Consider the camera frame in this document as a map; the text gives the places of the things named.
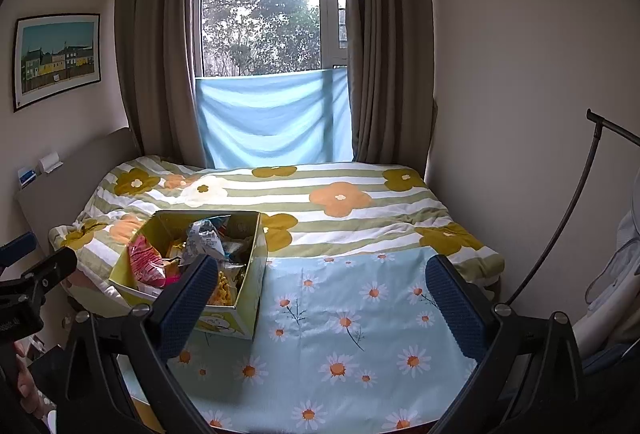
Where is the pale cloth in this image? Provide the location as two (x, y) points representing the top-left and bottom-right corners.
(585, 209), (640, 312)

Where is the daisy print tablecloth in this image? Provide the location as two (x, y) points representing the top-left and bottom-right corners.
(120, 246), (501, 432)

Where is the person's left hand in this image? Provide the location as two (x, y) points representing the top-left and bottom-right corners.
(14, 344), (52, 416)

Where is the window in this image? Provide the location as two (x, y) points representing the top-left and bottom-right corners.
(197, 0), (349, 78)

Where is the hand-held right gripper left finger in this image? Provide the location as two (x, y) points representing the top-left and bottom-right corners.
(62, 254), (236, 434)

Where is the red striped snack packet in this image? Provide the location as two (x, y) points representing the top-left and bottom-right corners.
(126, 234), (170, 291)

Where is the silver clear snack packet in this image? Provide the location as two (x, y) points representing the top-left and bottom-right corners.
(180, 217), (227, 265)

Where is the black curved rod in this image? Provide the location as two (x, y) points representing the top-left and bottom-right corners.
(500, 110), (640, 307)

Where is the yellow green cardboard box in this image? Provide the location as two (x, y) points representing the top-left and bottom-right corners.
(108, 210), (269, 341)

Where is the light blue cloth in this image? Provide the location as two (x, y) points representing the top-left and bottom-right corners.
(195, 68), (355, 171)

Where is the floral striped blanket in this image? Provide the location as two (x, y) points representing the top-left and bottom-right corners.
(49, 155), (506, 287)

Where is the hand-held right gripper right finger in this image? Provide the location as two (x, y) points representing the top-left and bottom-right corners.
(425, 255), (586, 434)

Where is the framed picture of houses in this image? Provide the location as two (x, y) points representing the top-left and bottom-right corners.
(12, 14), (101, 113)

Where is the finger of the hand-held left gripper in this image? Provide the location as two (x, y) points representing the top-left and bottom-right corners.
(0, 246), (79, 305)
(0, 232), (39, 267)

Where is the brown curtain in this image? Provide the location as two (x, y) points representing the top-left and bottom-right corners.
(340, 0), (441, 182)
(114, 0), (206, 171)

